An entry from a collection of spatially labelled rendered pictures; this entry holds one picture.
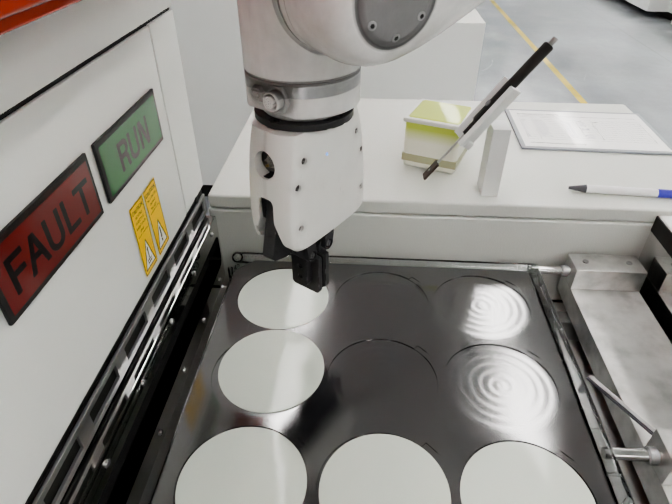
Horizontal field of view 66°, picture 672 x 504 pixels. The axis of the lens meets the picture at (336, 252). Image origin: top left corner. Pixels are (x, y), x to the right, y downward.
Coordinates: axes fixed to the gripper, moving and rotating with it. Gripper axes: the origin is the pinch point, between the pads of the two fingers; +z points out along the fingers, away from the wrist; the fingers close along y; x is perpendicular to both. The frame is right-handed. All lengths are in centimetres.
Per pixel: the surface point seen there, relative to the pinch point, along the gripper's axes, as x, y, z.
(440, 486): -18.3, -7.5, 8.1
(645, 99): 7, 384, 99
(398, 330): -7.2, 5.1, 8.2
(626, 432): -29.2, 9.1, 11.6
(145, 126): 13.6, -4.9, -12.1
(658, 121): -7, 346, 98
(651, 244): -25.3, 32.3, 5.5
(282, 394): -2.9, -8.1, 8.1
